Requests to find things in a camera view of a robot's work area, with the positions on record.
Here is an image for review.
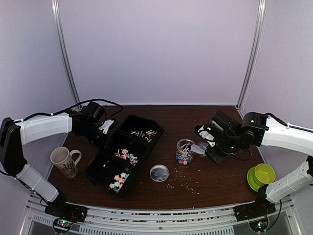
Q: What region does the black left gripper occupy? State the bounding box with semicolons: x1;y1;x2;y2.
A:
78;123;115;150

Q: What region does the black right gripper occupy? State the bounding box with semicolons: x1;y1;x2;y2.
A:
205;135;243;165

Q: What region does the silver metal scoop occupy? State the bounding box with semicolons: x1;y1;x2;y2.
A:
190;142;208;157

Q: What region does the clear plastic jar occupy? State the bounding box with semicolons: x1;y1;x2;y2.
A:
176;139;194;165

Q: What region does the black three-compartment candy tray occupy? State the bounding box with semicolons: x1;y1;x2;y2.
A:
84;115;164;199

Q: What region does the silver metal jar lid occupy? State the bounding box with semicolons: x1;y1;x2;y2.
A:
149;164;170;182

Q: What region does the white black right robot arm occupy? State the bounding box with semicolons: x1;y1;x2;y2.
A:
195;111;313;216

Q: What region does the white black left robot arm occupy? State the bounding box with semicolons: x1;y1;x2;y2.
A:
0;101;110;217

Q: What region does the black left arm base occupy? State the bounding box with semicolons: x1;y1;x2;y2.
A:
41;192;88;235

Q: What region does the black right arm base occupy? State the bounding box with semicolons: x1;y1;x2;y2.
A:
234;185;276;233

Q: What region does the beige patterned ceramic mug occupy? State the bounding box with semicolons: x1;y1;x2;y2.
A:
50;147;82;179

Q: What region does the green bowl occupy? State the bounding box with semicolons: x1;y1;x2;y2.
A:
253;164;276;186

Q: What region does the green saucer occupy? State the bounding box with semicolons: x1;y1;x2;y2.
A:
246;166;264;192

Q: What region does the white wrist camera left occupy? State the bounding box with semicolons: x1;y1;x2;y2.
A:
98;118;117;134

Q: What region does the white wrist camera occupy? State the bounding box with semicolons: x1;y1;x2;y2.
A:
195;125;216;147
98;118;117;134

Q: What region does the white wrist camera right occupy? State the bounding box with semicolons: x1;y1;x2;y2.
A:
195;125;216;147

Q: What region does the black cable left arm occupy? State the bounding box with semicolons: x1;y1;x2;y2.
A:
0;98;123;138

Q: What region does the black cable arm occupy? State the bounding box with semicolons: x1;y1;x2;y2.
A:
0;98;123;138
234;113;291;161

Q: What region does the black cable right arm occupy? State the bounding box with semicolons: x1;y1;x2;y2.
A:
234;113;291;161

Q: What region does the aluminium corner post left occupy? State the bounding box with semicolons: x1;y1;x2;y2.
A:
51;0;80;104

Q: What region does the aluminium corner post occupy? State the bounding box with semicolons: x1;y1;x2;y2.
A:
236;0;268;113
51;0;80;104

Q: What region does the aluminium corner post right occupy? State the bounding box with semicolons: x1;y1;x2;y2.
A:
236;0;268;113

